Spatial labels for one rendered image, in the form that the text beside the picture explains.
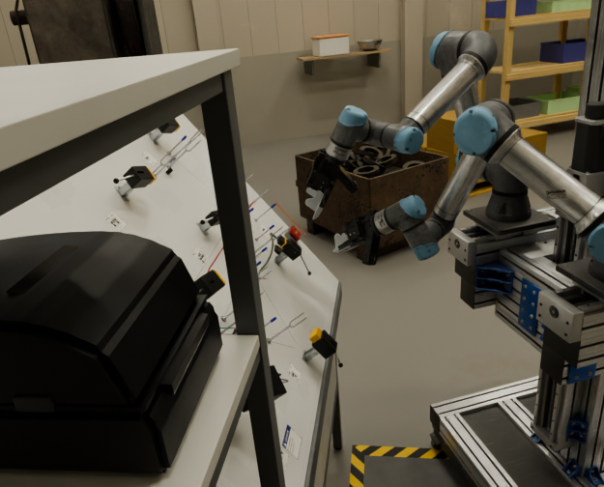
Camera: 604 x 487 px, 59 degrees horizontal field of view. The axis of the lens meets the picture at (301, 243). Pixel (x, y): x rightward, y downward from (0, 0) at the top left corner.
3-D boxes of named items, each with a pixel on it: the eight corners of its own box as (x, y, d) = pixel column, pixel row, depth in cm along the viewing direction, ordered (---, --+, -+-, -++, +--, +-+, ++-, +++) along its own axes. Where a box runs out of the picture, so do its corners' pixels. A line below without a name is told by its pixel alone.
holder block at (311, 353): (325, 382, 160) (350, 365, 156) (297, 355, 157) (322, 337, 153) (326, 372, 164) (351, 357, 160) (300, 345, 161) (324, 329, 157)
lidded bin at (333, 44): (341, 52, 804) (340, 33, 793) (350, 53, 769) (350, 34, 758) (311, 55, 794) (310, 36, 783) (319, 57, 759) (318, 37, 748)
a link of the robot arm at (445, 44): (488, 189, 188) (455, 41, 159) (456, 181, 200) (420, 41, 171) (511, 172, 191) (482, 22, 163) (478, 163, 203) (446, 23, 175)
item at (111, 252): (226, 348, 75) (205, 220, 67) (171, 484, 54) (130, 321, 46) (29, 349, 79) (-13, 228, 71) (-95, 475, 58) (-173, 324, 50)
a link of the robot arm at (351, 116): (375, 119, 155) (353, 113, 150) (359, 152, 160) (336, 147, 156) (362, 106, 160) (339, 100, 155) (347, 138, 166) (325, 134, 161)
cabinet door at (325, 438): (338, 380, 231) (332, 301, 215) (326, 483, 182) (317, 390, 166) (332, 380, 231) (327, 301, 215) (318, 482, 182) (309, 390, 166)
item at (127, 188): (94, 188, 130) (116, 165, 127) (124, 186, 141) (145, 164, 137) (104, 203, 130) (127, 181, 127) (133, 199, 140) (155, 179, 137)
